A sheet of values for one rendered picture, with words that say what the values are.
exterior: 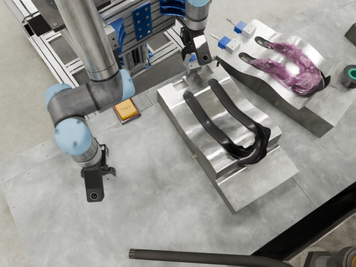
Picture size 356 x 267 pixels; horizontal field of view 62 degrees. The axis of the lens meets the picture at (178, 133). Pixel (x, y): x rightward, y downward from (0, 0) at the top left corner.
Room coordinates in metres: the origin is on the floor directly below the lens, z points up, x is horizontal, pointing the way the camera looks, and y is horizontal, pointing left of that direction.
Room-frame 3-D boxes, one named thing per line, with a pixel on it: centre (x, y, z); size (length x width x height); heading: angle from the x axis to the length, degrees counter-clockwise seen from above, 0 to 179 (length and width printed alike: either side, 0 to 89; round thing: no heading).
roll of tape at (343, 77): (0.62, -0.61, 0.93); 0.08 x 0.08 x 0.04
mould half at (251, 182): (0.42, -0.16, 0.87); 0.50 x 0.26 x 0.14; 33
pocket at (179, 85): (0.58, 0.00, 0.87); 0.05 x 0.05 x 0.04; 33
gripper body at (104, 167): (0.26, 0.24, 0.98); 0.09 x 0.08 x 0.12; 8
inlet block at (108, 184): (0.27, 0.25, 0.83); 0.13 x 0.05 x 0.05; 8
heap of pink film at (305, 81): (0.68, -0.41, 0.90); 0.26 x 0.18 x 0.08; 51
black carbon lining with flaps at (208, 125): (0.44, -0.16, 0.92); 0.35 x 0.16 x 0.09; 33
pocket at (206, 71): (0.64, -0.09, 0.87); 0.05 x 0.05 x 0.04; 33
